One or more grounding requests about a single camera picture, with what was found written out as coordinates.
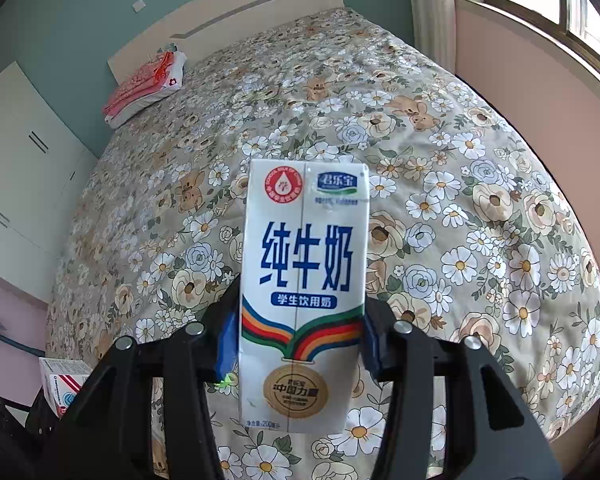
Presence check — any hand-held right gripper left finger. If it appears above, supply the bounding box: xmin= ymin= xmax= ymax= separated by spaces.
xmin=42 ymin=275 xmax=243 ymax=480

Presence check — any white curtain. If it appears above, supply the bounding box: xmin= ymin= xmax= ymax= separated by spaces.
xmin=404 ymin=0 xmax=461 ymax=78

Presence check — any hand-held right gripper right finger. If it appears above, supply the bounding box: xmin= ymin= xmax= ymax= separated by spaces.
xmin=361 ymin=296 xmax=563 ymax=480

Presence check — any white milk carton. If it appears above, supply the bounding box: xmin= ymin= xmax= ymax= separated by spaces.
xmin=238 ymin=158 xmax=371 ymax=435

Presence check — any beige bed headboard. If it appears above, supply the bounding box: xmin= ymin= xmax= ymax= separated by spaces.
xmin=107 ymin=0 xmax=345 ymax=86

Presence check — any floral bed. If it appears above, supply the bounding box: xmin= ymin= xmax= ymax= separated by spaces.
xmin=45 ymin=7 xmax=600 ymax=480

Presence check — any white printed cardboard box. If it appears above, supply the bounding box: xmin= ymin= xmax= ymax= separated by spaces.
xmin=38 ymin=356 xmax=93 ymax=421

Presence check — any white pillow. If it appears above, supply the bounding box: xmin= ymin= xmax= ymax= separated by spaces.
xmin=105 ymin=51 xmax=188 ymax=128

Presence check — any white wardrobe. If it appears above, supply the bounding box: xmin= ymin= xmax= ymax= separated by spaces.
xmin=0 ymin=60 xmax=101 ymax=306

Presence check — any grey coat stand pole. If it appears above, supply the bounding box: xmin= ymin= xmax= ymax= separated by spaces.
xmin=0 ymin=332 xmax=48 ymax=357

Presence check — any folded pink blanket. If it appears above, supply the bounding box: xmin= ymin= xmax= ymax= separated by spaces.
xmin=103 ymin=51 xmax=181 ymax=117

